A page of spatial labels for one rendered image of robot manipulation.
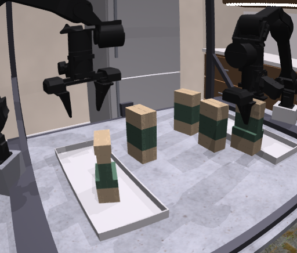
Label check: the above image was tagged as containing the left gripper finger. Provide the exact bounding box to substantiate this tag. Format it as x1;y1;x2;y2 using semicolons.
237;101;256;125
253;96;268;101

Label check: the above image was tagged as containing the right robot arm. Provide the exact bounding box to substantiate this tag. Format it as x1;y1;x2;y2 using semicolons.
0;0;125;165

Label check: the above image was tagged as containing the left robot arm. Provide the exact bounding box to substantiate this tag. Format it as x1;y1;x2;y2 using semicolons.
224;6;297;109

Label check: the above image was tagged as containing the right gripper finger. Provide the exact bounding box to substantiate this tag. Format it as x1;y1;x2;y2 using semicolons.
94;81;114;111
54;91;72;118

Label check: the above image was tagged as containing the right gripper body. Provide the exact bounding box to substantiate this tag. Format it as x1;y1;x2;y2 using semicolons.
43;49;121;95

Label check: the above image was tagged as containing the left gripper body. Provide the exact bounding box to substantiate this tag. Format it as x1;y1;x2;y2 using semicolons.
222;66;266;106

